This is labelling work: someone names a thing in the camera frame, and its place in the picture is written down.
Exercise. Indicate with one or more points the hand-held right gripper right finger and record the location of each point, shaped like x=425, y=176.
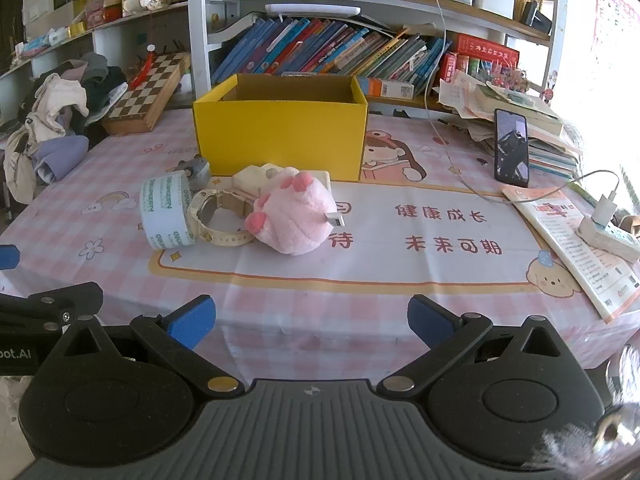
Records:
x=430, y=320

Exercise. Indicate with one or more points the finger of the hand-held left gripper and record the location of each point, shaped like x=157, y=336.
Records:
x=60, y=302
x=7, y=257

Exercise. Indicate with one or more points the wall poster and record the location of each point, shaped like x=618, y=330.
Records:
x=617, y=25

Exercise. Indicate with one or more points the red toy with white cap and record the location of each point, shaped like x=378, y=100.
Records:
x=142, y=72

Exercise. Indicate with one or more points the white printed tape roll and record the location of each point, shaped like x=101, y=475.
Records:
x=165, y=210

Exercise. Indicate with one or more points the white charger plug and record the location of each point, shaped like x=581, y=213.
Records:
x=605, y=208

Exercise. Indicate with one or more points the pink plush paw warmer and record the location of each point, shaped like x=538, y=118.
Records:
x=295, y=215

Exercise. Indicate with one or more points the stack of papers and books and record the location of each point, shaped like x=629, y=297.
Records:
x=465, y=102

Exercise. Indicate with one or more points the low white side shelf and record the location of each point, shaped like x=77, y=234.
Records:
x=107, y=40

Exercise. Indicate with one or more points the orange white printed booklet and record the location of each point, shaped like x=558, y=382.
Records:
x=565, y=245

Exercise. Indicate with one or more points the wooden chess board box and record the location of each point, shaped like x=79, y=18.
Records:
x=145, y=95

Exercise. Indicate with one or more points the pink checked printed tablecloth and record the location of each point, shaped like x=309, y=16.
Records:
x=400, y=270

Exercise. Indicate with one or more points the cream white rectangular case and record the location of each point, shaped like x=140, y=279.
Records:
x=250, y=177

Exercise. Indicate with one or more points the black phone with dark screen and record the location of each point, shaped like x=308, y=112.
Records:
x=511, y=147

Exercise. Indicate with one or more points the white desk lamp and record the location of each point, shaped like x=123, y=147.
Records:
x=312, y=10

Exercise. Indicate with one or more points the row of leaning books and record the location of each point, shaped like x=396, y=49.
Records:
x=320, y=52

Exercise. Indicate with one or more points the white wooden bookshelf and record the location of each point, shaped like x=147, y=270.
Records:
x=197, y=20

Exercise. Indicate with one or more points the yellow cardboard box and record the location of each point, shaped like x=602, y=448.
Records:
x=280, y=135

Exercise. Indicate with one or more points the orange white toothpaste box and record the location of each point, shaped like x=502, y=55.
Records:
x=395, y=89

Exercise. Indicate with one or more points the cream wrist watch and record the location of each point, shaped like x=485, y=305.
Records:
x=225, y=237

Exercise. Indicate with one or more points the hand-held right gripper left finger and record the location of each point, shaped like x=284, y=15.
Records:
x=192, y=317

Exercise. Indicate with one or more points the pile of clothes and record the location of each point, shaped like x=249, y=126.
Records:
x=55, y=110

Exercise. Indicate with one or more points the red thick dictionary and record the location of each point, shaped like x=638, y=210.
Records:
x=485, y=50

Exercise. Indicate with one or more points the small black box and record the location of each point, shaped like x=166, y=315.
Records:
x=537, y=16

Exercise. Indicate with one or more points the white power strip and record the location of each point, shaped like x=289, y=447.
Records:
x=612, y=240

